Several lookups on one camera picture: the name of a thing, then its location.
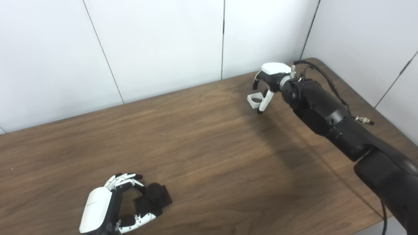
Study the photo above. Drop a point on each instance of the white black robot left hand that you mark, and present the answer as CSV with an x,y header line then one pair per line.
x,y
96,209

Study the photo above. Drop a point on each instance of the white square piece with hole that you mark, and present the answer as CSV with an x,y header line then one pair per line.
x,y
251,101

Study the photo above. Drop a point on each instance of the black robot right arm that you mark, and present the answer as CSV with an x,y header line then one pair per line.
x,y
326,111

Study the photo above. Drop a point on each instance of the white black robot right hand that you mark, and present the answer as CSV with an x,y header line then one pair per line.
x,y
276,70

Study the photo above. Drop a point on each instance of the black peg with square base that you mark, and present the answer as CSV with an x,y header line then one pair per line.
x,y
155,195

